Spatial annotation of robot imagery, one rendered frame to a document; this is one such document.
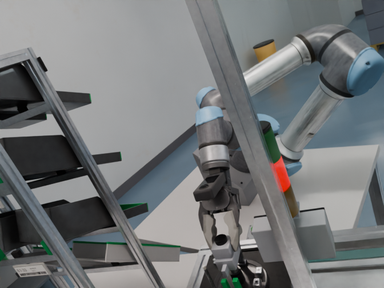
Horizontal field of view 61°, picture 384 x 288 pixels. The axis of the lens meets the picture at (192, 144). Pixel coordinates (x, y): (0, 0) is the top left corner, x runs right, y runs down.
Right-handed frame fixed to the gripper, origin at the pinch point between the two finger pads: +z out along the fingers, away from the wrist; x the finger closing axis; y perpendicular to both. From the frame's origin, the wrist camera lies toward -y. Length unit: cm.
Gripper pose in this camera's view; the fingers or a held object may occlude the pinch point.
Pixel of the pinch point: (222, 247)
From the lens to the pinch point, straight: 79.4
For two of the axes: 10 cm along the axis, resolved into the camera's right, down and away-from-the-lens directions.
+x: -8.8, 2.3, 4.1
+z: 1.1, 9.5, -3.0
